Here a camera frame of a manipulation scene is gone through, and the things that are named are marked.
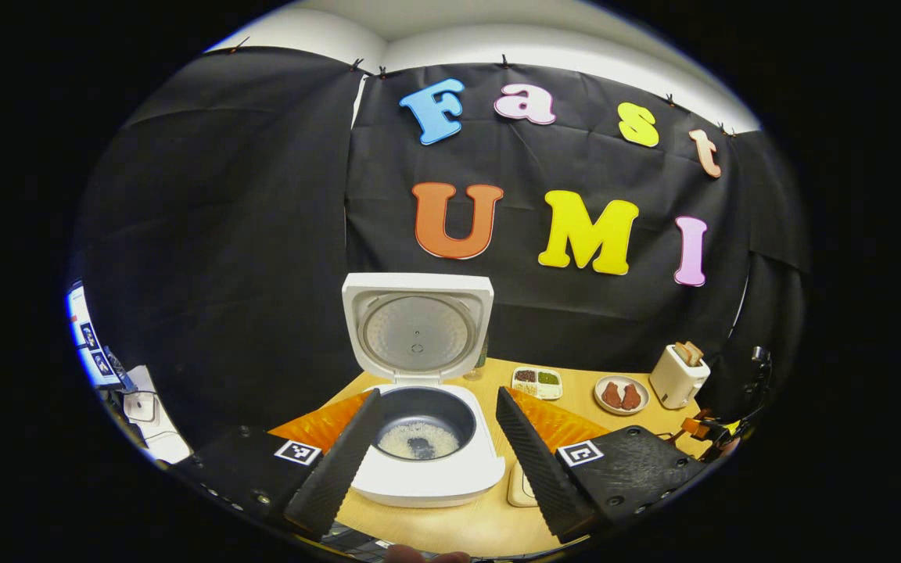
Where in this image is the white divided snack dish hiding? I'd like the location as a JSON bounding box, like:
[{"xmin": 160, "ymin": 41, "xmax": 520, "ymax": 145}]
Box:
[{"xmin": 512, "ymin": 366, "xmax": 563, "ymax": 400}]

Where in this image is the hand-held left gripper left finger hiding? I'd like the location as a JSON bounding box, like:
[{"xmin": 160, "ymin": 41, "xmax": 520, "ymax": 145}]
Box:
[{"xmin": 177, "ymin": 389, "xmax": 383, "ymax": 540}]

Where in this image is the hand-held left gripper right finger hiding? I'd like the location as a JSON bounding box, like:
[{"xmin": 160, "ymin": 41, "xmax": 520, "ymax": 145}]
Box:
[{"xmin": 495, "ymin": 386, "xmax": 708, "ymax": 546}]

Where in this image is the white rice cooker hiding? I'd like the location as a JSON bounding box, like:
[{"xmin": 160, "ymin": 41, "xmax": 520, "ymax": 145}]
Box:
[{"xmin": 341, "ymin": 272, "xmax": 508, "ymax": 509}]

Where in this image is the white desk device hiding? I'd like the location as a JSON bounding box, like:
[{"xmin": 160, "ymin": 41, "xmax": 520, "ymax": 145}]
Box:
[{"xmin": 122, "ymin": 389, "xmax": 158, "ymax": 423}]

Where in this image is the computer monitor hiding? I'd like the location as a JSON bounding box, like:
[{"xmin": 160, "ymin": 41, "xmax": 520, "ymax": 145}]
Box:
[{"xmin": 67, "ymin": 283, "xmax": 119, "ymax": 388}]

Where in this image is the white toaster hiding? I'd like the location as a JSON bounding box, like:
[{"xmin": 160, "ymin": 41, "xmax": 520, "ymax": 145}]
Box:
[{"xmin": 648, "ymin": 342, "xmax": 711, "ymax": 410}]

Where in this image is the black backdrop cloth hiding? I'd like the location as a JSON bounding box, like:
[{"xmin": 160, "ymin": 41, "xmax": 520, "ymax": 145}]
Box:
[{"xmin": 71, "ymin": 47, "xmax": 811, "ymax": 439}]

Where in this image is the white round plate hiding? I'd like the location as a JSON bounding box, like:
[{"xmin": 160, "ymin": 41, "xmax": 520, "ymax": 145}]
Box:
[{"xmin": 594, "ymin": 375, "xmax": 651, "ymax": 416}]

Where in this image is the white side desk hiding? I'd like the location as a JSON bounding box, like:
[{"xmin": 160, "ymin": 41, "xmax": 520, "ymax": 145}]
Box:
[{"xmin": 118, "ymin": 366, "xmax": 192, "ymax": 464}]

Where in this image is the white rice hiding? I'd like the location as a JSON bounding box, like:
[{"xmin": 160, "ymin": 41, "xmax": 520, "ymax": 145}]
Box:
[{"xmin": 378, "ymin": 421, "xmax": 461, "ymax": 461}]

